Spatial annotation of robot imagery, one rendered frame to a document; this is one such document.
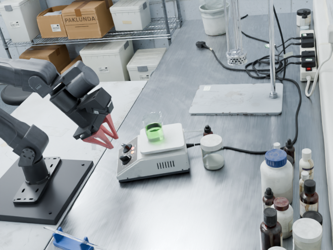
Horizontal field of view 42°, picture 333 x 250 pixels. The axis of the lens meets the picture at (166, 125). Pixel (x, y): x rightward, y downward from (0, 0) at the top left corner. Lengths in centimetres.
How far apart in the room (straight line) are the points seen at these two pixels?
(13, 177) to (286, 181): 76
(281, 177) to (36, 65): 62
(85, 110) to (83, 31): 238
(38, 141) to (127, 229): 33
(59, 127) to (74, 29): 199
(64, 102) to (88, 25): 235
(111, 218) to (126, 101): 61
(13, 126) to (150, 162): 37
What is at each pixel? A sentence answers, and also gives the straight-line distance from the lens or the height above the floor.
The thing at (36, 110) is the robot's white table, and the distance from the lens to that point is 171.
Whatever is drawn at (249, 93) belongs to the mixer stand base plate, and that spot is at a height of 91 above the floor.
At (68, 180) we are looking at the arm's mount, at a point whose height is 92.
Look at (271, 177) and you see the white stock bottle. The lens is 100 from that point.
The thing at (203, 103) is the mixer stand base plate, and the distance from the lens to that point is 147.
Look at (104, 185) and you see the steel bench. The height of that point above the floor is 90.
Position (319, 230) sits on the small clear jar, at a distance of 92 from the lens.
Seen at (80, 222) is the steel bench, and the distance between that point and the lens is 112.
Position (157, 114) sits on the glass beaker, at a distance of 116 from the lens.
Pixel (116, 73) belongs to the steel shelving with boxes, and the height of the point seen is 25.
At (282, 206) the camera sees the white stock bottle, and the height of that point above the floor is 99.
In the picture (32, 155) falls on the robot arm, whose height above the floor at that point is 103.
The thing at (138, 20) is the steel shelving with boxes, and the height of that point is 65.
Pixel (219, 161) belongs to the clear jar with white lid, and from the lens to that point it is 116.
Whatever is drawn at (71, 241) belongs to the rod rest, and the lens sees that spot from 106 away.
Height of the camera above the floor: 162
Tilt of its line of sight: 31 degrees down
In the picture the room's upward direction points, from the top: 10 degrees counter-clockwise
